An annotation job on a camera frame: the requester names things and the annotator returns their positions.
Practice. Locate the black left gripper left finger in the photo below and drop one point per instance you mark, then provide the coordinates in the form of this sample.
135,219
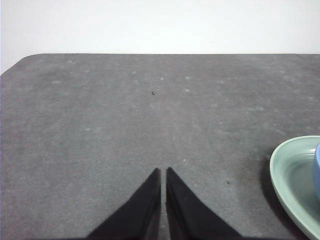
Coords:
142,212

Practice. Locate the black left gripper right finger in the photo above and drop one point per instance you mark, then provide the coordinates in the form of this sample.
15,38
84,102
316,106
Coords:
185,215

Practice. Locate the green round plate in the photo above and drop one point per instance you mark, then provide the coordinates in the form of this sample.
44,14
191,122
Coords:
287,175

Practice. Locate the blue ribbed bowl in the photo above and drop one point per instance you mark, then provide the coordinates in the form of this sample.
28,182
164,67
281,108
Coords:
317,170

